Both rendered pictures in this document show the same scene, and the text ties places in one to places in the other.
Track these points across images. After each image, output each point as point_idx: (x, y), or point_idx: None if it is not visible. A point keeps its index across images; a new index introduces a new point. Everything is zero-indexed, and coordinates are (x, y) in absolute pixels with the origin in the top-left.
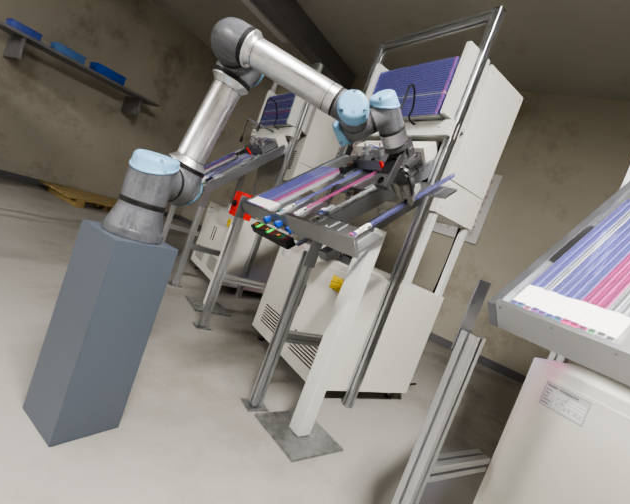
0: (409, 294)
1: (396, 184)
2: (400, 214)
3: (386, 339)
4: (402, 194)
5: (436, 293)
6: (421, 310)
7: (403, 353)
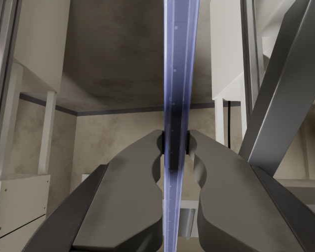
0: (235, 69)
1: (239, 237)
2: (251, 124)
3: (237, 4)
4: (196, 166)
5: (220, 99)
6: (221, 69)
7: (220, 20)
